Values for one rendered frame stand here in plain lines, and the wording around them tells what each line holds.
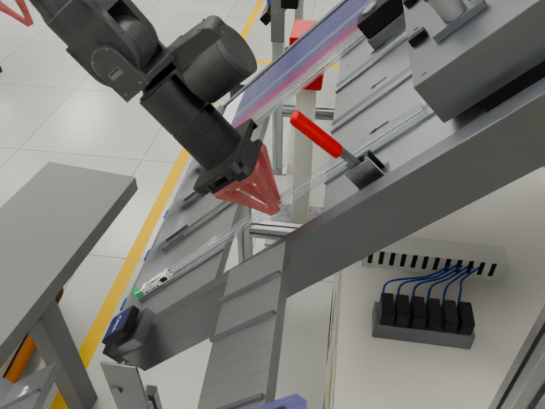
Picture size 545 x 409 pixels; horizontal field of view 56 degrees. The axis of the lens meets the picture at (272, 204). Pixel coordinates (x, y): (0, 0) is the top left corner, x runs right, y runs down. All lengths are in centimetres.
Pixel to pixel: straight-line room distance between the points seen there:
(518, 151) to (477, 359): 51
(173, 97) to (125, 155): 190
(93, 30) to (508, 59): 37
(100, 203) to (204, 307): 62
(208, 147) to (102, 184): 73
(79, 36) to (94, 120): 223
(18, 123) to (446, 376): 244
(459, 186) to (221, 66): 25
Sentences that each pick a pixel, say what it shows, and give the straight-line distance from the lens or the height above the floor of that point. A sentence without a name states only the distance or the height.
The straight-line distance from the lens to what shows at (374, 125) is 61.
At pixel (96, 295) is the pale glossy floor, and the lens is 184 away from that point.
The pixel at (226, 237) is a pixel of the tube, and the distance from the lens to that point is 67.
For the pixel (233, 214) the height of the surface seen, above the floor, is 85.
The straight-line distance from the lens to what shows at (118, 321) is 71.
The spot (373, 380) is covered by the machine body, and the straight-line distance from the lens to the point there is 85.
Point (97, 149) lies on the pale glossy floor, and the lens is 253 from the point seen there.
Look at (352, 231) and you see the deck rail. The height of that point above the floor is 99.
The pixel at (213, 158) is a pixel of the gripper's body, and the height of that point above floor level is 102.
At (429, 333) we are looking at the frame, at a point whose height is 65.
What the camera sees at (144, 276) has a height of 73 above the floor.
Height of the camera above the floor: 134
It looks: 40 degrees down
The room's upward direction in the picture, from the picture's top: straight up
